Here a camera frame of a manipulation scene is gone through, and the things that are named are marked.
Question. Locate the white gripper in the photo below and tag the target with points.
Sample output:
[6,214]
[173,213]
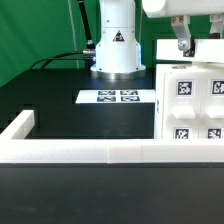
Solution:
[180,24]

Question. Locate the white cabinet body box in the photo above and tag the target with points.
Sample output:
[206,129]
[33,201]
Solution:
[161,71]

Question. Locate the white cabinet door panel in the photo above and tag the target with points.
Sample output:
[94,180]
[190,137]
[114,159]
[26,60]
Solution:
[212,106]

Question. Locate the white cabinet top block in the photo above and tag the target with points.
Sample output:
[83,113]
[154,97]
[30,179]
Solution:
[200,50]

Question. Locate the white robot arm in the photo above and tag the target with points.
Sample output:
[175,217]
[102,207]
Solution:
[118,54]

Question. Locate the white base tag plate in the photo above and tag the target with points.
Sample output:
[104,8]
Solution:
[115,96]

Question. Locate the white U-shaped obstacle wall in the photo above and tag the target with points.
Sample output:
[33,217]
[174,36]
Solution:
[15,147]

